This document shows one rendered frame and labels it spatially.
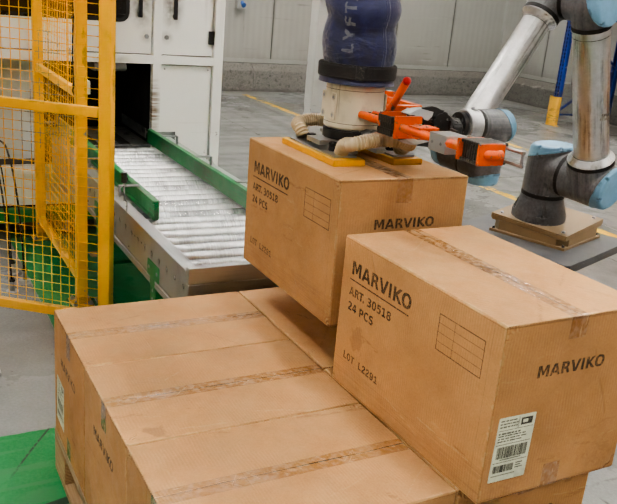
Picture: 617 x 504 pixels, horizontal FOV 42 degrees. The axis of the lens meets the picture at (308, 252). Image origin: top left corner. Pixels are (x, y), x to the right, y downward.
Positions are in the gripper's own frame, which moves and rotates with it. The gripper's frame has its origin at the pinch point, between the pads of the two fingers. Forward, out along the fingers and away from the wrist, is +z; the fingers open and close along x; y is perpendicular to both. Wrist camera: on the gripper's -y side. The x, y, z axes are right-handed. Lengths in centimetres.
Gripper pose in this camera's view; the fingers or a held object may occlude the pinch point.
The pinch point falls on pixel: (405, 126)
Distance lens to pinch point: 215.3
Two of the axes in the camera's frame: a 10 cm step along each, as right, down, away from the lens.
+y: -4.6, -3.1, 8.3
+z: -8.9, 0.7, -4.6
